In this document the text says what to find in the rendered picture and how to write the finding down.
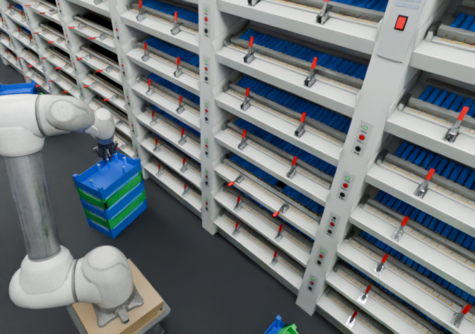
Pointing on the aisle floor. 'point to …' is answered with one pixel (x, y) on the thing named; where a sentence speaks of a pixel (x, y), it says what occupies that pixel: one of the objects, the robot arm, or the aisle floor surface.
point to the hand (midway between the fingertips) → (107, 157)
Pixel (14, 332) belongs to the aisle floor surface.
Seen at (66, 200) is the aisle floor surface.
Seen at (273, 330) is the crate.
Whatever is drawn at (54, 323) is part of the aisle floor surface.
